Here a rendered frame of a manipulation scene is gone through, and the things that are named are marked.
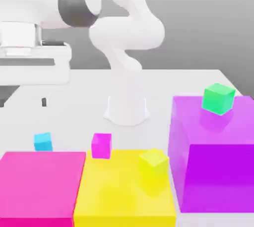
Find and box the small cyan cube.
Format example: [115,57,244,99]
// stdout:
[34,132,54,152]

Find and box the large purple box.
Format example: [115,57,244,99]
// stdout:
[167,95,254,214]

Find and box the large pink box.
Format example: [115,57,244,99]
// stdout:
[0,151,86,227]

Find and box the small yellow cube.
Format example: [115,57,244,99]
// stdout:
[138,148,170,184]

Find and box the large yellow box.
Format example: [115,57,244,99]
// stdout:
[73,149,177,227]

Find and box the small magenta cube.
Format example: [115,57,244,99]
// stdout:
[91,132,112,160]

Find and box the small green cube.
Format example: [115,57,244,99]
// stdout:
[201,83,237,116]

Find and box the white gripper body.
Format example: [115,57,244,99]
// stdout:
[0,45,72,86]

